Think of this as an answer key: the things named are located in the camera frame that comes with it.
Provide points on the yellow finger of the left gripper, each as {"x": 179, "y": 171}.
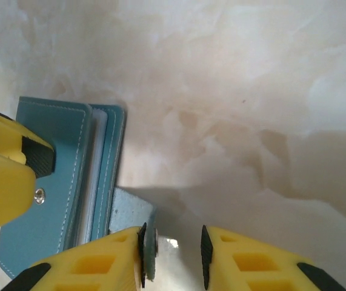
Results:
{"x": 6, "y": 136}
{"x": 3, "y": 188}

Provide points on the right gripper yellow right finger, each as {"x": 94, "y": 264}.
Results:
{"x": 251, "y": 266}

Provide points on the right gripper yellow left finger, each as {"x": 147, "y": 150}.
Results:
{"x": 100, "y": 266}

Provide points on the blue leather card holder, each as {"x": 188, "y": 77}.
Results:
{"x": 69, "y": 145}

